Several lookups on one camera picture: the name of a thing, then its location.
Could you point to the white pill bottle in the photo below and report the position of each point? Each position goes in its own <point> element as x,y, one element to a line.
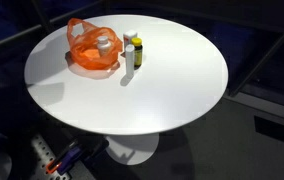
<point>104,45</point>

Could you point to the tall white tube bottle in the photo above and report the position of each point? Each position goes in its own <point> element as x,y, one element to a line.
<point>130,61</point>

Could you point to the dark bottle yellow cap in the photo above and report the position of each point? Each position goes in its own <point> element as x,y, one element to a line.
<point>138,53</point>

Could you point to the white round table base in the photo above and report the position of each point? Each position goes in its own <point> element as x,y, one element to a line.
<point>132,148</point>

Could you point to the orange plastic bag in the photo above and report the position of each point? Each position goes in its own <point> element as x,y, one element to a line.
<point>90,55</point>

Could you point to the orange and purple clamp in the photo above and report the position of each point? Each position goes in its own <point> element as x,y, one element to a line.
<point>67,159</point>

